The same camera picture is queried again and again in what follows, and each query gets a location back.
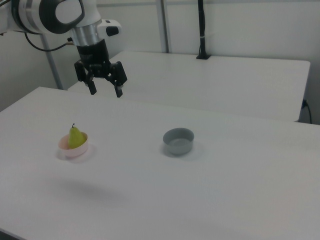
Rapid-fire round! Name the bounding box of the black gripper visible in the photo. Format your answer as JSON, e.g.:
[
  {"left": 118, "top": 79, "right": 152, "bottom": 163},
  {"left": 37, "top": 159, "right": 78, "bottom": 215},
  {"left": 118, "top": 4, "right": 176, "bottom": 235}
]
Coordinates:
[{"left": 73, "top": 39, "right": 129, "bottom": 99}]

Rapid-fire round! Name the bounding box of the green pear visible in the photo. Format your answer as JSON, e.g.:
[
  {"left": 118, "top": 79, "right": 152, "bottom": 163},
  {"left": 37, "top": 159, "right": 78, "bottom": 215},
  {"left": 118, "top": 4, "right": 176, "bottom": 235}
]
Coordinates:
[{"left": 68, "top": 122, "right": 85, "bottom": 150}]

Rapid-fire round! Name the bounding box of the pink plastic bowl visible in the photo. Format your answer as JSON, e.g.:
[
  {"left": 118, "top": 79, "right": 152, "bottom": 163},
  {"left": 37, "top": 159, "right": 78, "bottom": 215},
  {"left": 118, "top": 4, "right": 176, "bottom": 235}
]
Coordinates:
[{"left": 57, "top": 132, "right": 89, "bottom": 158}]

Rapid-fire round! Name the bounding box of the grey plastic bowl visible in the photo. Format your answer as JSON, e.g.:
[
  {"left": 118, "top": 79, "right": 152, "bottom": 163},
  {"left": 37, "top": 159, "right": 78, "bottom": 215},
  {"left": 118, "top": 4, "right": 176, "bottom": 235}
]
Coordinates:
[{"left": 162, "top": 127, "right": 195, "bottom": 156}]

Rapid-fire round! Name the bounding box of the white side table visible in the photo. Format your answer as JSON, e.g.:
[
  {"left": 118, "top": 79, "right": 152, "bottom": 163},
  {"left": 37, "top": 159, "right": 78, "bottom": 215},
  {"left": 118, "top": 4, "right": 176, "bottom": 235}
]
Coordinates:
[{"left": 66, "top": 50, "right": 312, "bottom": 123}]

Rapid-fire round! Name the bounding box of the black pole with white band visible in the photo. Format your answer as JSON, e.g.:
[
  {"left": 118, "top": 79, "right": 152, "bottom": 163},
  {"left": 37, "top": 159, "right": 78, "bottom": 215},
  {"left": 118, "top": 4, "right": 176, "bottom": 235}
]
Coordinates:
[{"left": 195, "top": 0, "right": 212, "bottom": 61}]

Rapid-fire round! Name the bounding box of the white partition frame post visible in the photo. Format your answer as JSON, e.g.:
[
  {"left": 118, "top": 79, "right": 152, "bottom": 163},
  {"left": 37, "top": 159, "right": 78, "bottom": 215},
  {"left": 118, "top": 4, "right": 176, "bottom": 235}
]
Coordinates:
[
  {"left": 40, "top": 33, "right": 64, "bottom": 91},
  {"left": 155, "top": 0, "right": 173, "bottom": 54}
]

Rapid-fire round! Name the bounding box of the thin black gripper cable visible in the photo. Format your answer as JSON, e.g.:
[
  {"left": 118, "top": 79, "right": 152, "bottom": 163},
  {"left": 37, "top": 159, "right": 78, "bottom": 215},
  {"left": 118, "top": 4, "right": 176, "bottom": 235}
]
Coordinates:
[{"left": 23, "top": 32, "right": 74, "bottom": 53}]

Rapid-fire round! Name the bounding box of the black cable beside table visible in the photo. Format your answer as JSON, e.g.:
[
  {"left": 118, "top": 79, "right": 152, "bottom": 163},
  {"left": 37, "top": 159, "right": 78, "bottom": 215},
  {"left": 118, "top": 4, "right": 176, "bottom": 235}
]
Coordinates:
[{"left": 301, "top": 98, "right": 313, "bottom": 125}]

